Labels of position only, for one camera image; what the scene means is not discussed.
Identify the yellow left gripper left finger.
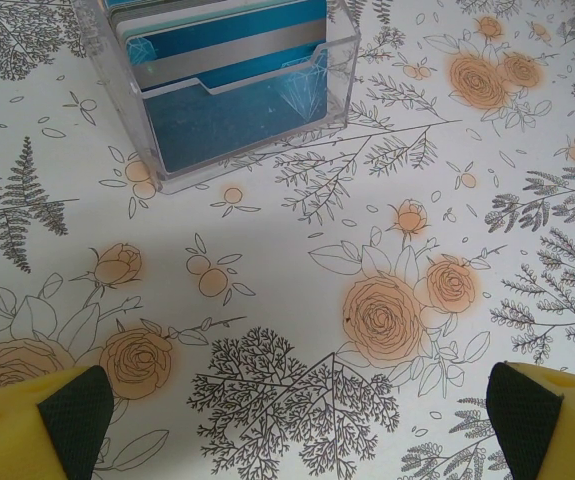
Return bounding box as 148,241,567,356
0,364,116,480

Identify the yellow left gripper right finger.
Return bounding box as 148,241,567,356
485,361,575,480

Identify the pale blue card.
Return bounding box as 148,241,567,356
109,0,288,31

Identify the clear acrylic card box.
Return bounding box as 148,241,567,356
72,0,360,196

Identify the floral patterned table cover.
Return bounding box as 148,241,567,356
0,0,575,480

